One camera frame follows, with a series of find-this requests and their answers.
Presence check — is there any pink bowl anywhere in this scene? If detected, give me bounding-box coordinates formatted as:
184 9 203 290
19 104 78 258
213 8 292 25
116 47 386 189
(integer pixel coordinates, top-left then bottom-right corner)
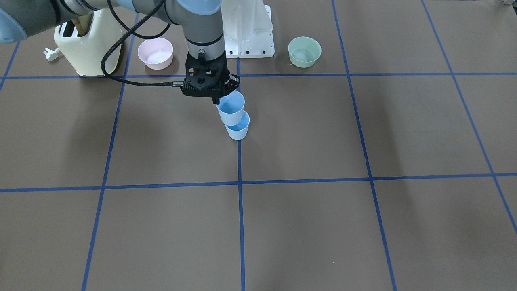
137 38 174 70

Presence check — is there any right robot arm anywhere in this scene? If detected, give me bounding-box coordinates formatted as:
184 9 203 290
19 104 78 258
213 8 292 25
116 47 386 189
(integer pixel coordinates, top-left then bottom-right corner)
0 0 240 105

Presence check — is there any blue cup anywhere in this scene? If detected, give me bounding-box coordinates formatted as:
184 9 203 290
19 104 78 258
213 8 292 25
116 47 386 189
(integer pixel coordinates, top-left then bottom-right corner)
216 91 245 127
225 110 250 141

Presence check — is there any white toaster plug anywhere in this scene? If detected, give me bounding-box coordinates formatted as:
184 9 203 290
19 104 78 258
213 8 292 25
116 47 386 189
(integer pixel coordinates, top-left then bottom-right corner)
43 48 61 61

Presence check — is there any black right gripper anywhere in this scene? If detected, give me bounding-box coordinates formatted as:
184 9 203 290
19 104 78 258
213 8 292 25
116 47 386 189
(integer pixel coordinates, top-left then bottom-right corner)
181 52 240 105

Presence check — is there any cream toaster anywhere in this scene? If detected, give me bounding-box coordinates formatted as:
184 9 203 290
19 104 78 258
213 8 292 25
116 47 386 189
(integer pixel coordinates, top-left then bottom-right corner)
54 8 123 78

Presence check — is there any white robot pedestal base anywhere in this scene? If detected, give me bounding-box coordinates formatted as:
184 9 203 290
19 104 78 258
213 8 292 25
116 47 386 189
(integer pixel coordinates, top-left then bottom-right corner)
221 0 275 58

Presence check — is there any toast slice in toaster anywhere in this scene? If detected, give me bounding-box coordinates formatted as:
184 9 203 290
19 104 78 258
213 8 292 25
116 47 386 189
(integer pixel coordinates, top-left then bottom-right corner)
72 15 92 37

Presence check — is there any green bowl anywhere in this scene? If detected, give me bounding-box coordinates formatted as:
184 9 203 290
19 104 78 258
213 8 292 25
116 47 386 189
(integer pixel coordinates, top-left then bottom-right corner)
288 36 322 68

